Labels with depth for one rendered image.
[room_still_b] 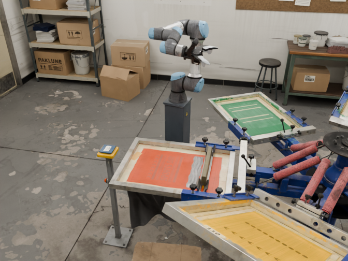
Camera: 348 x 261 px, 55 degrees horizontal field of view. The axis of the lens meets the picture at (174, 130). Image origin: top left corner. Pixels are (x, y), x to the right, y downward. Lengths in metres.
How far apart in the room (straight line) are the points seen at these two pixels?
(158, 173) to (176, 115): 0.61
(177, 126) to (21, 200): 1.91
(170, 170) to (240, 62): 3.88
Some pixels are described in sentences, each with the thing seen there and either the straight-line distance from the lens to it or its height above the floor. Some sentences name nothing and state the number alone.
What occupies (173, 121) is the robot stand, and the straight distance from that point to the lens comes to 2.81.
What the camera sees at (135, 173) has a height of 0.96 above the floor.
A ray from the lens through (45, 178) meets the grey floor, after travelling 4.09.
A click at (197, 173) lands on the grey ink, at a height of 0.96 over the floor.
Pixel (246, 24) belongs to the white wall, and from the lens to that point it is 5.82.
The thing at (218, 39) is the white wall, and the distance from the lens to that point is 5.91.
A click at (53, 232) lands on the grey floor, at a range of 3.45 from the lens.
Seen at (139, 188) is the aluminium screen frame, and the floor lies 0.98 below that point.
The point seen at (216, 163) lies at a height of 0.96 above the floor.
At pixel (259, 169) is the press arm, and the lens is 2.32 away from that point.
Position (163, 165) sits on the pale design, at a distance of 2.43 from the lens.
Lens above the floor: 2.41
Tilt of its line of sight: 31 degrees down
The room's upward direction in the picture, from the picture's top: straight up
